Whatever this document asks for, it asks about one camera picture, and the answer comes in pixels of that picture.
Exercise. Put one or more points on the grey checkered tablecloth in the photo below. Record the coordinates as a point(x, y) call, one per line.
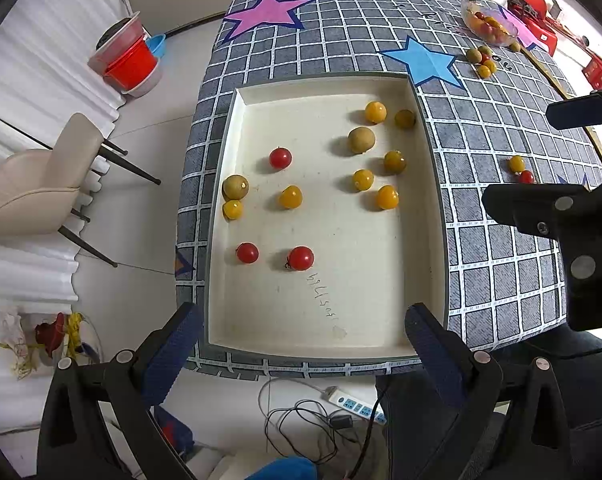
point(481, 260)

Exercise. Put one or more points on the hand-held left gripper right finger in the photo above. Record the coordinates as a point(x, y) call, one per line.
point(431, 355)

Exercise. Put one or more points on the white power strip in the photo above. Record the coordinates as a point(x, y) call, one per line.
point(353, 405)

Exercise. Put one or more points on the heap of mixed small tomatoes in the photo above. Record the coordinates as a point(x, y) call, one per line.
point(488, 25)

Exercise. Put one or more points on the white rectangular tray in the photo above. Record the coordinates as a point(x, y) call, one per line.
point(331, 285)

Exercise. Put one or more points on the blue fuzzy object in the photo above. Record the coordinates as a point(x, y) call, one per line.
point(281, 467)

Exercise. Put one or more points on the blue bowl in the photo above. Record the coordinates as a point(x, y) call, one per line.
point(157, 45)

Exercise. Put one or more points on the black power adapter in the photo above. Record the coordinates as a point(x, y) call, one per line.
point(340, 421)

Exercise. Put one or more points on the red bucket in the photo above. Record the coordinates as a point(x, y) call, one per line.
point(131, 65)

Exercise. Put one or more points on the red yellow ornament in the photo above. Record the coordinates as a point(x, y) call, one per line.
point(56, 332)

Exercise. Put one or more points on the beige chair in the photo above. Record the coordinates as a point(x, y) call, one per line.
point(41, 185)

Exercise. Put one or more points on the white basin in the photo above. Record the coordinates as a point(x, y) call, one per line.
point(150, 86)

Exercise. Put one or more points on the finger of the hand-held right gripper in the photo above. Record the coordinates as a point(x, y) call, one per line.
point(526, 205)
point(581, 110)

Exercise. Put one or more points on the clear plastic container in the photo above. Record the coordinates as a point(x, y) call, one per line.
point(508, 32)

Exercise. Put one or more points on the blue red cloth item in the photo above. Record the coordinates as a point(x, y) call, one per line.
point(173, 430)

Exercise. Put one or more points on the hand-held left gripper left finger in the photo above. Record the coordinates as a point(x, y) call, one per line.
point(173, 355)

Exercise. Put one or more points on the red cherry tomato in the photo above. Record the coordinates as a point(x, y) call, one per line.
point(247, 252)
point(526, 176)
point(280, 158)
point(300, 258)

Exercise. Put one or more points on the stacked red buckets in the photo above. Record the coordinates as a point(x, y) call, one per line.
point(115, 42)

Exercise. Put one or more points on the white flower decoration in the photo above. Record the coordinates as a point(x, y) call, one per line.
point(11, 330)

